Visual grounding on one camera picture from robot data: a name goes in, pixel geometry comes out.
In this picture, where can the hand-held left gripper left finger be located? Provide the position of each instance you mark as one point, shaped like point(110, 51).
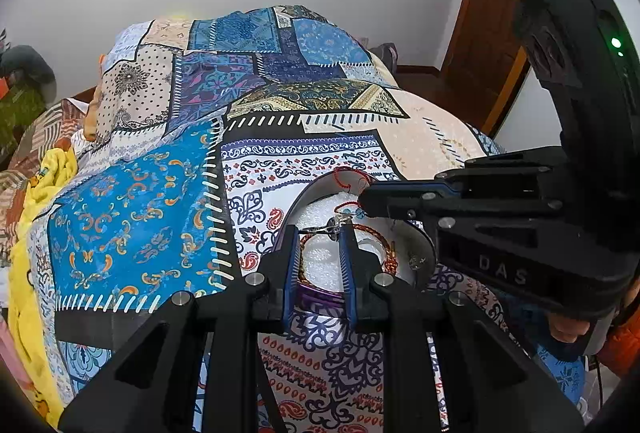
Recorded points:
point(292, 263)

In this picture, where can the green patterned cloth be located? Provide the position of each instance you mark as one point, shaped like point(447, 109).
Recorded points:
point(17, 113)

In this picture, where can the brown wooden door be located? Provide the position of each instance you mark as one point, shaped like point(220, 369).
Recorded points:
point(505, 13)

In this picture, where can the grey purple bag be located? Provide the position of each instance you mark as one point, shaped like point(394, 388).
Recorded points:
point(384, 55)

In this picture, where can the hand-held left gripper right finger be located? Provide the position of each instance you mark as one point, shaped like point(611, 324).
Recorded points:
point(347, 263)

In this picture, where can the yellow blanket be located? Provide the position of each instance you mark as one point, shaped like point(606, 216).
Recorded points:
point(30, 313)

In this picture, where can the purple heart-shaped tin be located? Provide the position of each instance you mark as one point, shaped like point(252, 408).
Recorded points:
point(320, 258)

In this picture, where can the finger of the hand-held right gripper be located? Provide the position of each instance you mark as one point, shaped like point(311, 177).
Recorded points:
point(500, 163)
point(400, 202)

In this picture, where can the blue patchwork blanket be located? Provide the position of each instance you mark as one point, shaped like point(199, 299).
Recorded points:
point(150, 213)

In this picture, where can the person's right hand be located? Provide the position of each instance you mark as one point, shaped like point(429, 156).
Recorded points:
point(570, 330)

